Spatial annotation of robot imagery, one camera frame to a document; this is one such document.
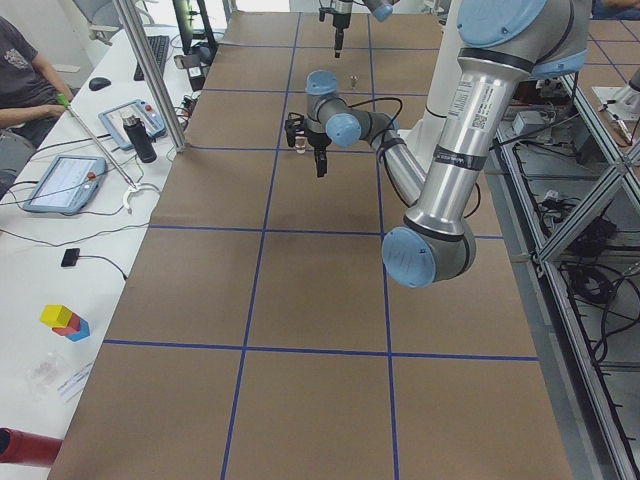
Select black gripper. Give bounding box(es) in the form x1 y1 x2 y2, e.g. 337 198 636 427
332 10 350 58
306 130 329 178

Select white PPR valve with handle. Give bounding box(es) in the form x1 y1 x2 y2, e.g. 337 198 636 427
294 135 307 154

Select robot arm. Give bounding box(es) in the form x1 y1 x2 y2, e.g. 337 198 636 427
304 1 591 288
319 0 395 58

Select black water bottle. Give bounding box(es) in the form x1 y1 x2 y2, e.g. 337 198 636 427
123 115 157 163

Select black keyboard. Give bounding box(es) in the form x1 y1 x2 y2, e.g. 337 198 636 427
133 35 170 81

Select blue teach pendant far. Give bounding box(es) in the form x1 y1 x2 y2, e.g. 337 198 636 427
98 99 166 151

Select blue teach pendant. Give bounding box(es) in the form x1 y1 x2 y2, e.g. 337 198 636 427
98 99 166 151
22 155 107 215

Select black computer mouse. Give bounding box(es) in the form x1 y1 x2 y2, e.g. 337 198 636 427
88 77 111 92

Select blue teach pendant near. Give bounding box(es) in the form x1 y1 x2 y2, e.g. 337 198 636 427
22 155 107 215

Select reacher grabber stick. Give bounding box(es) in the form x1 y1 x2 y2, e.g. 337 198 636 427
57 93 160 213

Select blue block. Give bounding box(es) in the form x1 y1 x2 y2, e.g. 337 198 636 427
65 319 90 342

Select seated person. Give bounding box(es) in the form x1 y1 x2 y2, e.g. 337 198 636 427
0 15 81 151

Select red block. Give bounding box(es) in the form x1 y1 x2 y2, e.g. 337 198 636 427
52 313 82 337

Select yellow block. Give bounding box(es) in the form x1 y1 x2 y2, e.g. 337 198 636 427
40 304 73 329

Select clear plastic bag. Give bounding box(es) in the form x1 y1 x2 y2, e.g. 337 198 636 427
25 351 69 399

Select red cylinder object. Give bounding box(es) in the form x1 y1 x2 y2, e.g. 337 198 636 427
1 427 63 467

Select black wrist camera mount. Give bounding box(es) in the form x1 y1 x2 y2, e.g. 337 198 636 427
284 112 306 148

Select aluminium frame post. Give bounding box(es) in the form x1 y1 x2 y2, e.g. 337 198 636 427
113 0 186 153

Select aluminium frame rack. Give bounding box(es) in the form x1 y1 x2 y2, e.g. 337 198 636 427
489 64 639 479

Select small black device with cable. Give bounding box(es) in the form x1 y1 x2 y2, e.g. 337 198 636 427
60 248 80 268

